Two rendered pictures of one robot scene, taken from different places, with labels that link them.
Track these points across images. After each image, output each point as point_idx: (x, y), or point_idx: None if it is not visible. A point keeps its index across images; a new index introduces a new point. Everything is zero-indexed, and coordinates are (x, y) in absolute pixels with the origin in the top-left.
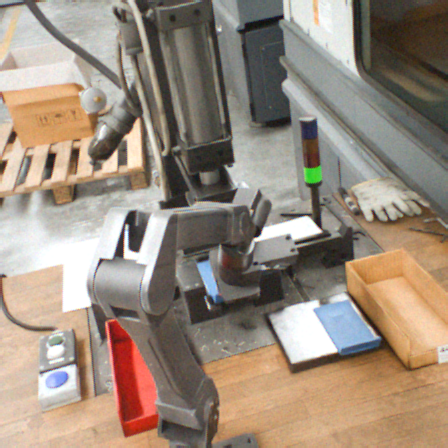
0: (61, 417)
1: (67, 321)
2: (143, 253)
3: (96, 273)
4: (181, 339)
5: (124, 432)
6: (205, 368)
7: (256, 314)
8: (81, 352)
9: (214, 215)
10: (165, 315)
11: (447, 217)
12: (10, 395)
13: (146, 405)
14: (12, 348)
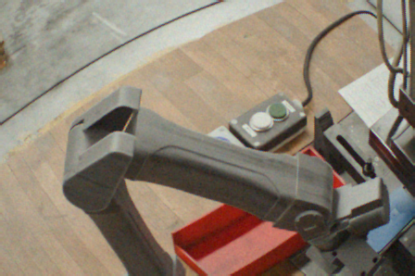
0: None
1: (329, 103)
2: (84, 155)
3: (73, 127)
4: (133, 244)
5: (174, 249)
6: (294, 275)
7: (382, 274)
8: (288, 145)
9: (253, 189)
10: (99, 214)
11: None
12: (201, 115)
13: (221, 253)
14: (271, 74)
